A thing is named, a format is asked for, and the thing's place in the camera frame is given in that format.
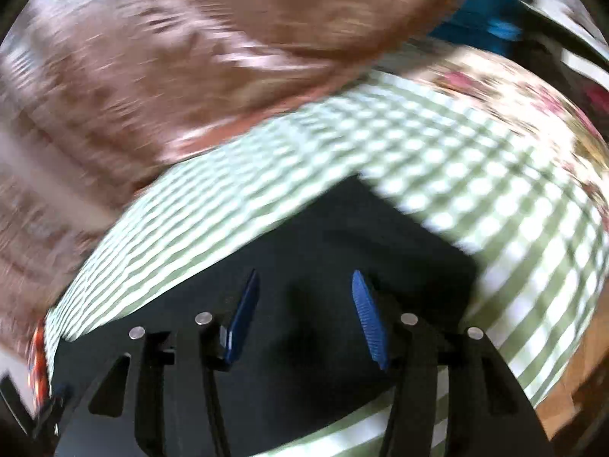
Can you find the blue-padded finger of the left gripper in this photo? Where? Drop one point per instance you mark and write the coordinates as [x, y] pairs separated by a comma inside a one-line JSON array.
[[18, 423]]

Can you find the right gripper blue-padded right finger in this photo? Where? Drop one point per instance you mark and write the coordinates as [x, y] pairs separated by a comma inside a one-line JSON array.
[[488, 412]]

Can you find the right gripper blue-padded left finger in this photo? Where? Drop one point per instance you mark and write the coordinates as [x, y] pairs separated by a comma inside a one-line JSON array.
[[151, 390]]

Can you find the black embroidered pants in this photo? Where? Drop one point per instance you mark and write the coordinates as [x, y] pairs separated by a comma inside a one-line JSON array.
[[305, 362]]

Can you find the multicolour checkered pillow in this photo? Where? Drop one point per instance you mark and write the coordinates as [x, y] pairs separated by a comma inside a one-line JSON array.
[[38, 367]]

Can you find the green white checkered bedsheet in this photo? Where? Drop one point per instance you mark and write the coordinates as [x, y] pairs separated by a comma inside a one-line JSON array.
[[539, 244]]

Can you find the floral mattress edge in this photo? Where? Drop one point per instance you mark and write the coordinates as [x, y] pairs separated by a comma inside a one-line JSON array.
[[531, 108]]

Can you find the brown floral curtain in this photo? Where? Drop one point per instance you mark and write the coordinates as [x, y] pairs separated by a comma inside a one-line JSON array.
[[99, 97]]

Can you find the blue object behind bed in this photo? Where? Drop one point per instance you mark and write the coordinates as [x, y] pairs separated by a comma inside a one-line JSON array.
[[490, 25]]

